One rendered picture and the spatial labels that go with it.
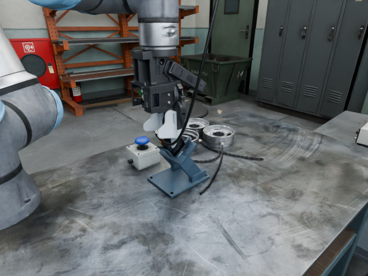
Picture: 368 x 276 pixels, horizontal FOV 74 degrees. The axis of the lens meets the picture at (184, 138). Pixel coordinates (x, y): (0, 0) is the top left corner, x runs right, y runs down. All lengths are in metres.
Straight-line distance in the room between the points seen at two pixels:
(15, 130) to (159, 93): 0.29
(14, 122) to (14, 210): 0.17
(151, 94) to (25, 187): 0.33
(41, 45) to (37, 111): 3.52
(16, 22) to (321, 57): 3.98
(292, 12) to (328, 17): 0.45
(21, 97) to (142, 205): 0.35
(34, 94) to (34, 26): 3.72
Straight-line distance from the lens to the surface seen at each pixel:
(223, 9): 5.08
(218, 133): 0.85
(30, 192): 0.62
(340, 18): 3.44
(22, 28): 4.33
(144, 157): 0.67
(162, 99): 0.49
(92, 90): 4.61
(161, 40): 0.47
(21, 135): 0.60
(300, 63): 3.61
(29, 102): 0.64
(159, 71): 0.49
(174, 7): 0.48
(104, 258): 0.48
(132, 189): 0.62
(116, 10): 0.51
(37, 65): 4.14
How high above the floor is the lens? 1.16
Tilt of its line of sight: 25 degrees down
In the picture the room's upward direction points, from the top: straight up
